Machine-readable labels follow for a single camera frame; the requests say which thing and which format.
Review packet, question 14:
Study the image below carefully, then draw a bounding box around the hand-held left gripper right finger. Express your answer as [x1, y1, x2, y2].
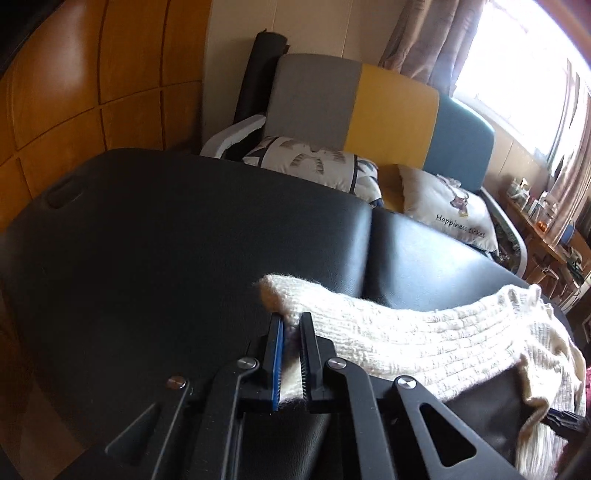
[299, 313, 522, 480]

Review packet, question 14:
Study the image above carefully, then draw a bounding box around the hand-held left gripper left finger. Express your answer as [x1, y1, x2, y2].
[69, 314, 284, 480]

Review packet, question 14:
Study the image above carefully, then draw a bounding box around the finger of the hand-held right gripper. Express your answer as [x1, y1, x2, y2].
[545, 408, 583, 439]

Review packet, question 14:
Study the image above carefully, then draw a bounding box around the cream knitted sweater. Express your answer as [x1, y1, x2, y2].
[256, 273, 587, 480]

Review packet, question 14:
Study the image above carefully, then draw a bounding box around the black padded table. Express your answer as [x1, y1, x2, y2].
[0, 148, 568, 480]

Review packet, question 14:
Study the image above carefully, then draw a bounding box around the wooden desk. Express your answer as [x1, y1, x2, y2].
[501, 194, 587, 296]

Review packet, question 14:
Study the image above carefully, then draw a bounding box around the white triangle print pillow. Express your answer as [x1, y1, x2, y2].
[242, 135, 382, 206]

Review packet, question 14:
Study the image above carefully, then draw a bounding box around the grey deer print pillow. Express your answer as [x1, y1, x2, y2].
[397, 164, 499, 252]

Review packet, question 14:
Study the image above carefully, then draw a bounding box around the group of storage jars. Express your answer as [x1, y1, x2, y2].
[508, 178, 555, 222]

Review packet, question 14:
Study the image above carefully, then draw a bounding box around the beige patterned curtain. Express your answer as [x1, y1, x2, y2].
[379, 0, 485, 95]
[549, 124, 591, 245]

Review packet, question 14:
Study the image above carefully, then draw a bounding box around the grey yellow blue sofa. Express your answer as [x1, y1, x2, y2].
[199, 53, 529, 278]

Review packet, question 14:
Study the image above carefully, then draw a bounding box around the black rolled mat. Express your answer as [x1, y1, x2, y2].
[233, 31, 291, 134]

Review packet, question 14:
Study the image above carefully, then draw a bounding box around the bright window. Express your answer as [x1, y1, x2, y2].
[455, 0, 591, 158]

